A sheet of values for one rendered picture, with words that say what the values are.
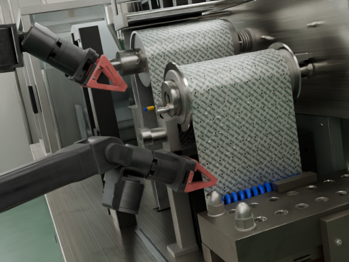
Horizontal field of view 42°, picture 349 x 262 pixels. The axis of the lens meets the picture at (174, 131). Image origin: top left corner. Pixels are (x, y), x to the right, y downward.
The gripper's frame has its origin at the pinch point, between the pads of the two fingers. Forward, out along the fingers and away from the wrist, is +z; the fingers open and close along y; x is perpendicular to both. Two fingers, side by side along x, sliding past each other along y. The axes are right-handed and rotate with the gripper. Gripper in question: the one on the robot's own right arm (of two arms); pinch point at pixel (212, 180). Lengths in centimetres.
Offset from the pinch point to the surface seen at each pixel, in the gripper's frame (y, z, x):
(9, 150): -556, -15, -87
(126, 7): -71, -13, 43
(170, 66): -6.6, -13.6, 20.3
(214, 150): 0.2, -1.5, 6.2
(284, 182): 6.1, 12.7, 4.0
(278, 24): -16.1, 13.6, 40.0
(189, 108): 0.8, -9.6, 12.7
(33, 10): -102, -41, 35
